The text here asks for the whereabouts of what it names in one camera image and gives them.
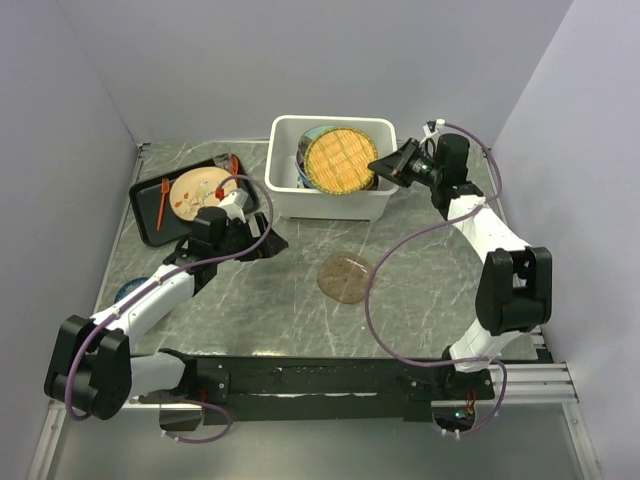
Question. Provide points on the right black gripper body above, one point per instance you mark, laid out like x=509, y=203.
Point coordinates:
x=421, y=169

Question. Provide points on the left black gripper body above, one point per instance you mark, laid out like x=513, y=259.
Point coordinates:
x=238, y=238

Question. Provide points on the yellow woven bamboo plate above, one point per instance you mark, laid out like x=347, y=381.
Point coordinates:
x=337, y=159

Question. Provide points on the clear brown glass plate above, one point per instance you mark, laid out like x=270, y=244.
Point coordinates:
x=344, y=277

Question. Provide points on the purple plastic plate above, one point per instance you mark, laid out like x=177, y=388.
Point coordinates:
x=300, y=169

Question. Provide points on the light green saucer plate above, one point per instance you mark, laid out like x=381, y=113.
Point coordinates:
x=306, y=139

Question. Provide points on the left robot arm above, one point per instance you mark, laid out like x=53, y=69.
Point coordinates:
x=93, y=371

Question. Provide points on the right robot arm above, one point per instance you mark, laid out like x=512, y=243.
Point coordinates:
x=514, y=294

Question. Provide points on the white plastic bin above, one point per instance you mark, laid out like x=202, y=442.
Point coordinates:
x=281, y=176

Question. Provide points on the beige bird plate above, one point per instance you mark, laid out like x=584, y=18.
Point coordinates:
x=198, y=188

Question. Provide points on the black plastic tray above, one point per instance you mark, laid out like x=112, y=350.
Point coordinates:
x=145, y=197

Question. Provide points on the orange plastic fork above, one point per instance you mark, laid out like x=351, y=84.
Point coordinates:
x=164, y=191

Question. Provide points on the clear glass cup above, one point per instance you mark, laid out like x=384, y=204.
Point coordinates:
x=224, y=160

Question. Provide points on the blue white patterned bowl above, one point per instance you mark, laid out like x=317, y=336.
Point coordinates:
x=129, y=287

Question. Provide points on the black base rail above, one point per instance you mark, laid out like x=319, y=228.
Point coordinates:
x=262, y=388

